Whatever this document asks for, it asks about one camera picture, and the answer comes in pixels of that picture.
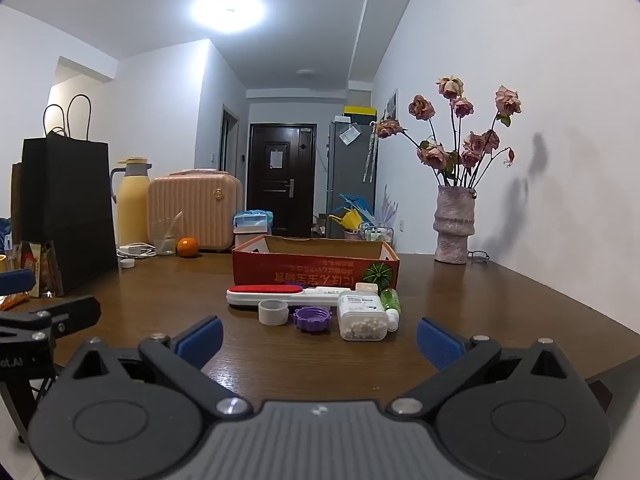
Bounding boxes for folded umbrella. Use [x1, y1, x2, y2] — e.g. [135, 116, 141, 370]
[363, 120, 379, 184]

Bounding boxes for black paper bag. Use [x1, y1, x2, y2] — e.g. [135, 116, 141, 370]
[11, 94, 118, 297]

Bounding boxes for dried pink roses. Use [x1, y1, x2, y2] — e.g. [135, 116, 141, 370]
[374, 75, 524, 192]

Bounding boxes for clear glass cup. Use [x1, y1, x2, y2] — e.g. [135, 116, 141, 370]
[151, 214, 184, 256]

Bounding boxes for dark brown door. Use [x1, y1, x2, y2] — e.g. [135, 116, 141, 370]
[248, 123, 318, 239]

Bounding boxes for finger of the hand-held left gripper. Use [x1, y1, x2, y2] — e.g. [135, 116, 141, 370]
[0, 296, 102, 344]
[0, 269, 36, 297]

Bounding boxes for purple ridged lid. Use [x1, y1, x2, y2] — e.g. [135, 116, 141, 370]
[293, 306, 334, 334]

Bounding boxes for round ceiling light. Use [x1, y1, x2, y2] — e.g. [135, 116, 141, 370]
[189, 0, 267, 37]

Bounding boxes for white charger cable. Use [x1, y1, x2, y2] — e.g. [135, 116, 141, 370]
[116, 242, 157, 261]

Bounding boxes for green transparent bottle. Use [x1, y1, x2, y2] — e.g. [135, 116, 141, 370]
[380, 287, 401, 332]

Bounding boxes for pink textured vase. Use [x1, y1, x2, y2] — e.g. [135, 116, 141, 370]
[433, 185, 475, 265]

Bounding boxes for white pill bottle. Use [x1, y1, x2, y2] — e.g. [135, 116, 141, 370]
[336, 292, 389, 342]

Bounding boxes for white bin with blue bag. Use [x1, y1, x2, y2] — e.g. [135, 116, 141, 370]
[233, 208, 274, 249]

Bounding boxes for grey refrigerator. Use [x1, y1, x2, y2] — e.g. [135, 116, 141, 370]
[326, 119, 377, 239]

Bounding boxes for pink ribbed suitcase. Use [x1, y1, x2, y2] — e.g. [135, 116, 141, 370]
[147, 169, 244, 254]

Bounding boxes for yellow watering can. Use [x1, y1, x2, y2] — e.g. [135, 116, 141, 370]
[327, 193, 375, 235]

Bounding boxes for white tape roll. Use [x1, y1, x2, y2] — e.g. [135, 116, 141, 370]
[258, 299, 290, 326]

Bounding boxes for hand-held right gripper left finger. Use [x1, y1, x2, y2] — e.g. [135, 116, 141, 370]
[57, 315, 253, 421]

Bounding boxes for red cardboard box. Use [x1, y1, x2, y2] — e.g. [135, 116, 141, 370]
[231, 234, 401, 294]

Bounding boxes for yellow thermos jug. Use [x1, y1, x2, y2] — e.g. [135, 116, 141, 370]
[110, 157, 153, 249]

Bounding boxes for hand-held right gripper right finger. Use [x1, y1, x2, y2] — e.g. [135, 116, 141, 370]
[389, 316, 581, 420]

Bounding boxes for red and white lint brush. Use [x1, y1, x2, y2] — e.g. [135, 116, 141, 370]
[226, 284, 352, 307]

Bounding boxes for snack packet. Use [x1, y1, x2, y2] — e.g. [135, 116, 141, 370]
[19, 241, 65, 299]

